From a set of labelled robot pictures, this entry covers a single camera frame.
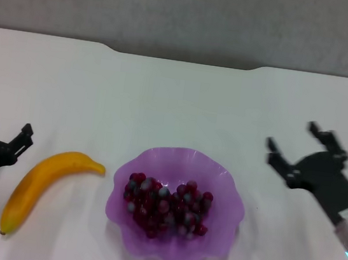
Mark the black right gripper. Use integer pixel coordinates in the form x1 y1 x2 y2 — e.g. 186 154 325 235
257 115 348 227

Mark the yellow banana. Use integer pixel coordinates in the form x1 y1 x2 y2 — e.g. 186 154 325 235
0 142 108 248

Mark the dark red grape bunch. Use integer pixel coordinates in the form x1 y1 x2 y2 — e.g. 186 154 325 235
117 170 216 247

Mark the purple wavy plastic bowl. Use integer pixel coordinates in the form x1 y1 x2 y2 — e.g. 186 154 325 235
98 138 253 260

